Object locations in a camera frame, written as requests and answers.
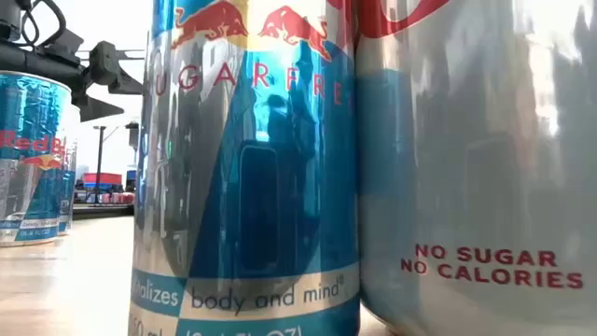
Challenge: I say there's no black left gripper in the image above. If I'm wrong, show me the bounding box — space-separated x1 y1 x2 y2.
13 39 145 123

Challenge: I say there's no Red Bull sugarfree can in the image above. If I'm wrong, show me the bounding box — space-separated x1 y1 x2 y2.
58 105 79 236
128 0 361 336
0 70 73 247

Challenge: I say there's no silver Diet Coke can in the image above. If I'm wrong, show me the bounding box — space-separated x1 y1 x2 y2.
353 0 597 336

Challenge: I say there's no dark hanging monitor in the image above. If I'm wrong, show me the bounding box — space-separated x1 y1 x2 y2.
124 120 140 151

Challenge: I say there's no red plastic crate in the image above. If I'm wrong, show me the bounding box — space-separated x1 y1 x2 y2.
82 172 124 190

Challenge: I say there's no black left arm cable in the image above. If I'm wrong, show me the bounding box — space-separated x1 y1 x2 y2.
19 0 68 49

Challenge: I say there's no black background rig frame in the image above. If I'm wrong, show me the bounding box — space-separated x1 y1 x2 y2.
91 124 109 206

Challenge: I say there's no black table rig frame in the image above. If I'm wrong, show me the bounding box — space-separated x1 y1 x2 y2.
72 203 136 220

